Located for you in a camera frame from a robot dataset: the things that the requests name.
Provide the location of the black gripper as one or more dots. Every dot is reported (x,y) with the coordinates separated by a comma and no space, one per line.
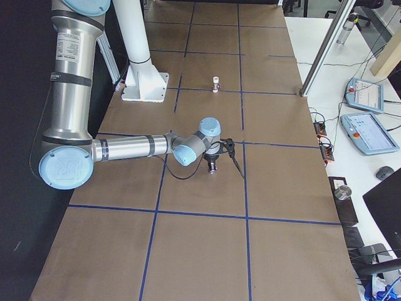
(211,158)

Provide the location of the silver metal cylinder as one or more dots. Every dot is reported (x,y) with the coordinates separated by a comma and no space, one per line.
(342,192)

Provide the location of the lower teach pendant tablet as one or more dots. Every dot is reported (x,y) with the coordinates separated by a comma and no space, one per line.
(368,134)

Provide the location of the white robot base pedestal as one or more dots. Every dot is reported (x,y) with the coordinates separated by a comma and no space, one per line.
(144,83)

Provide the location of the white PPR pipe brass valve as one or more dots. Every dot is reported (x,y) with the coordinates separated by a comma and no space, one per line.
(216,84)

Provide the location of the wooden board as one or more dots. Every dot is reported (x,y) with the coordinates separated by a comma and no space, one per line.
(388,58)

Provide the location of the orange black connector strip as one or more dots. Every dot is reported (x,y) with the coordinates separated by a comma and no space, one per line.
(325,145)

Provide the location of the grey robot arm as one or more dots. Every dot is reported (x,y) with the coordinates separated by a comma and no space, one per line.
(69,151)

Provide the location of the upper teach pendant tablet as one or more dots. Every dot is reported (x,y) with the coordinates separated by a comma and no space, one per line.
(365,95)

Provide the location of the clear water bottle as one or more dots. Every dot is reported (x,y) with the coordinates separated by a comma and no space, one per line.
(351,20)

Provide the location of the black computer mouse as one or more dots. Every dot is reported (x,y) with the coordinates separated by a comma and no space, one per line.
(384,172)

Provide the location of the black monitor corner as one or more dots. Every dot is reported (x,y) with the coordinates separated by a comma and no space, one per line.
(383,203)

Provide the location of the aluminium camera mast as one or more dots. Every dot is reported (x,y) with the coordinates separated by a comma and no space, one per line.
(333,31)

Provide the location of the teach pendant tablet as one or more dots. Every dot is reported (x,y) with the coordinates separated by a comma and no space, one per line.
(368,134)
(365,95)

